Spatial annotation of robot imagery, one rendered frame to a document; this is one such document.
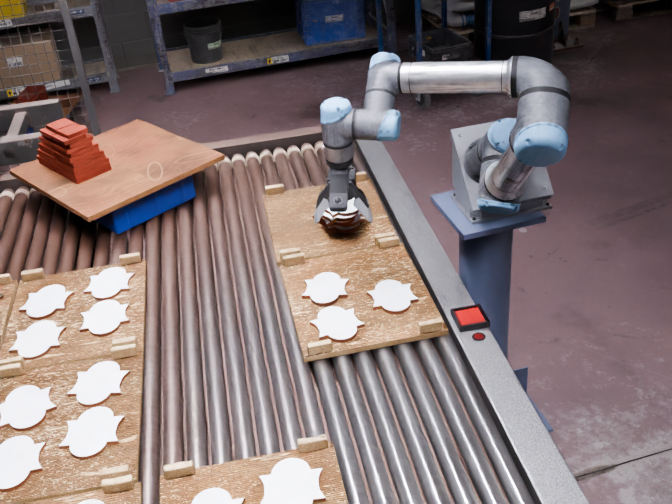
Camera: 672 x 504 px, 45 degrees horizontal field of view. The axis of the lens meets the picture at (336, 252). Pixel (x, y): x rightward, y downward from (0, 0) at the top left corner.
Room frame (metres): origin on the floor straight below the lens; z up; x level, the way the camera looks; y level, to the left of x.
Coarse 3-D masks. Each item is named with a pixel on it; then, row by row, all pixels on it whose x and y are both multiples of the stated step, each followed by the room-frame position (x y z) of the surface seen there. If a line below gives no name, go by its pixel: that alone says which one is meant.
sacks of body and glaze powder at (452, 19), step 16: (432, 0) 6.65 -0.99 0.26; (448, 0) 6.26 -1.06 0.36; (464, 0) 6.18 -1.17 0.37; (576, 0) 6.34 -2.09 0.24; (592, 0) 6.35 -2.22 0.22; (432, 16) 6.64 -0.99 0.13; (448, 16) 6.23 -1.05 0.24; (464, 16) 6.17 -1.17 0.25; (576, 16) 6.40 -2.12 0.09; (592, 16) 6.36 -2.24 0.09; (464, 32) 6.13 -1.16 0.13
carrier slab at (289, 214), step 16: (288, 192) 2.26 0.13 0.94; (304, 192) 2.25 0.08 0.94; (368, 192) 2.21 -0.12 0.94; (272, 208) 2.16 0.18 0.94; (288, 208) 2.15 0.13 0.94; (304, 208) 2.14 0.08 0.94; (272, 224) 2.06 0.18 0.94; (288, 224) 2.06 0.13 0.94; (304, 224) 2.05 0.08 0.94; (320, 224) 2.04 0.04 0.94; (368, 224) 2.01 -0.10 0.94; (384, 224) 2.00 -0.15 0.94; (272, 240) 1.97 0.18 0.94; (288, 240) 1.97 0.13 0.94; (304, 240) 1.96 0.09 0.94; (320, 240) 1.95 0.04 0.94; (336, 240) 1.94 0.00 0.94; (352, 240) 1.93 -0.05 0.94; (368, 240) 1.92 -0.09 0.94; (320, 256) 1.87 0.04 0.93
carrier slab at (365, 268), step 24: (312, 264) 1.83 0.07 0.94; (336, 264) 1.82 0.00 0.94; (360, 264) 1.81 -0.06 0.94; (384, 264) 1.79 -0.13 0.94; (408, 264) 1.78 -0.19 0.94; (288, 288) 1.72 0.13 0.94; (360, 288) 1.69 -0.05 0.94; (312, 312) 1.61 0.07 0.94; (360, 312) 1.59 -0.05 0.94; (384, 312) 1.58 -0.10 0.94; (408, 312) 1.57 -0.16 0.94; (432, 312) 1.56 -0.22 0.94; (312, 336) 1.51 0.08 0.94; (360, 336) 1.50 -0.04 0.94; (384, 336) 1.49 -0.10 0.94; (408, 336) 1.48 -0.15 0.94; (432, 336) 1.49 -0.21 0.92; (312, 360) 1.44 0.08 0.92
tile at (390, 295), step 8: (384, 280) 1.70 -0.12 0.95; (392, 280) 1.70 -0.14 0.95; (376, 288) 1.67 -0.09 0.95; (384, 288) 1.67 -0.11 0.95; (392, 288) 1.66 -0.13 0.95; (400, 288) 1.66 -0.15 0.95; (408, 288) 1.66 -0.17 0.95; (376, 296) 1.64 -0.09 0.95; (384, 296) 1.63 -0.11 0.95; (392, 296) 1.63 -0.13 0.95; (400, 296) 1.63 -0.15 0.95; (408, 296) 1.62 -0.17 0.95; (376, 304) 1.60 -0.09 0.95; (384, 304) 1.60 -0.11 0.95; (392, 304) 1.60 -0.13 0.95; (400, 304) 1.59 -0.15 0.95; (408, 304) 1.59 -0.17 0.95; (392, 312) 1.57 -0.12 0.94; (400, 312) 1.57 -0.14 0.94
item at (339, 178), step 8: (344, 168) 1.82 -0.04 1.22; (336, 176) 1.80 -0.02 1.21; (344, 176) 1.80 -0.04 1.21; (336, 184) 1.78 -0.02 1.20; (344, 184) 1.78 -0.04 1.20; (336, 192) 1.77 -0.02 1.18; (344, 192) 1.76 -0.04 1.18; (336, 200) 1.74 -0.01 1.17; (344, 200) 1.75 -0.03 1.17; (336, 208) 1.73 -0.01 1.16; (344, 208) 1.73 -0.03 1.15
